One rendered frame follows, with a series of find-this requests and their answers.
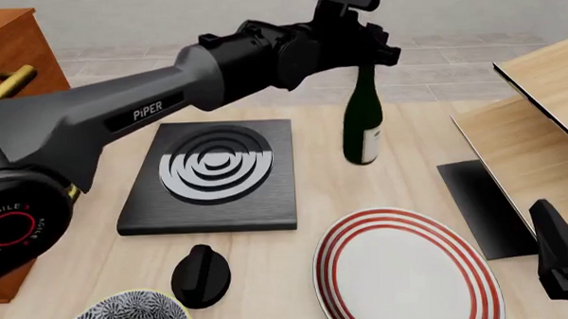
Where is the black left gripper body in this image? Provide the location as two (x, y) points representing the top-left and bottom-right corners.
(360, 19), (403, 72)

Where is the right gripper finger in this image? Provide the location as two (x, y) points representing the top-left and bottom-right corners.
(528, 198), (568, 270)

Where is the dark green wine bottle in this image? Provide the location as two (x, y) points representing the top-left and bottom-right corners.
(338, 62), (387, 167)

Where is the pale wooden wine rack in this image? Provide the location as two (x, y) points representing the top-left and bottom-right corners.
(432, 33), (568, 263)

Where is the red-brown wooden cabinet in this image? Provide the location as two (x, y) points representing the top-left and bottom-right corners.
(0, 5), (80, 304)

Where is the white plate with red rings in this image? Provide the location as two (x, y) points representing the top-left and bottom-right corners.
(310, 204), (506, 319)

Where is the flat black stove plate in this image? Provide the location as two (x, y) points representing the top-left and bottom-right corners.
(113, 117), (299, 239)

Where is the round black stove knob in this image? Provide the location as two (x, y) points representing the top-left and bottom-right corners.
(169, 242), (234, 311)

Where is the blue-white patterned bowl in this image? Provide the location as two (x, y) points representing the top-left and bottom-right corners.
(56, 286), (197, 319)

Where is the brass cabinet handle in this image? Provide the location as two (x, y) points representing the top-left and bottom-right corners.
(65, 183), (84, 208)
(0, 64), (41, 107)

